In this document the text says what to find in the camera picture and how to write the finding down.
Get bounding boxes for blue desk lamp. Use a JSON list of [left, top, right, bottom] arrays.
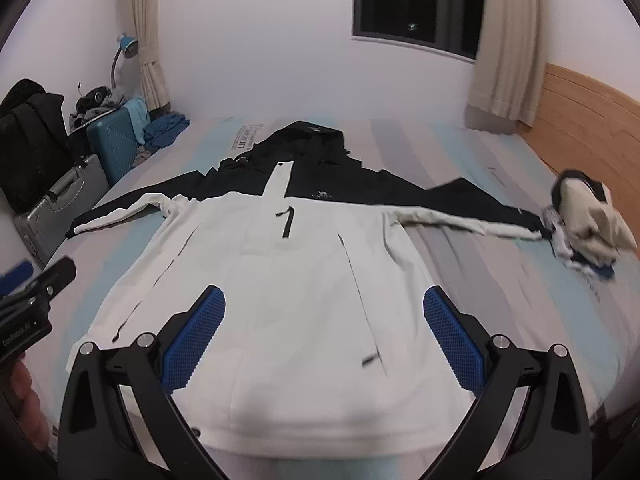
[[110, 32, 139, 90]]

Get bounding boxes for blue crumpled clothes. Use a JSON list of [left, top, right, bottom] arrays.
[[143, 113, 190, 153]]

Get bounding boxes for beige curtain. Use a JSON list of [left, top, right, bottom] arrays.
[[125, 0, 170, 113], [465, 0, 548, 133]]

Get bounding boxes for black backpack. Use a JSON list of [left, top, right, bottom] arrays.
[[0, 79, 74, 214]]

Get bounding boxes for white and black jacket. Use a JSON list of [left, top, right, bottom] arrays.
[[70, 122, 546, 458]]

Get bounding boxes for left beige curtain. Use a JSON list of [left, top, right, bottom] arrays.
[[125, 0, 170, 113]]

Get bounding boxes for teal hard suitcase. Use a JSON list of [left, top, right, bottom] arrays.
[[86, 107, 139, 186]]

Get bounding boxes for grey clutter with headphones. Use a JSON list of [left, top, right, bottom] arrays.
[[68, 86, 126, 130]]

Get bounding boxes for folded clothes pile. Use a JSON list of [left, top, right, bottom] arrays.
[[542, 169, 637, 281]]

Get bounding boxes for light blue cloth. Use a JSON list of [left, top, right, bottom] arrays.
[[122, 96, 151, 144]]

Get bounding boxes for dark window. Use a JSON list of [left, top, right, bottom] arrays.
[[352, 0, 485, 60]]

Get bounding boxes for right beige curtain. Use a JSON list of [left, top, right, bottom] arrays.
[[465, 0, 548, 133]]

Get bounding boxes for striped bed sheet mattress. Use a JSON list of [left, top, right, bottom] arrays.
[[26, 118, 639, 422]]

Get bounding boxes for silver hard suitcase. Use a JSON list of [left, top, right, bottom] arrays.
[[14, 154, 108, 269]]

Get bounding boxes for left hand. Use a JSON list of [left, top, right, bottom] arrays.
[[10, 354, 50, 452]]

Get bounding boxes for wooden headboard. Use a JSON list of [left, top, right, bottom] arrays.
[[518, 64, 640, 235]]

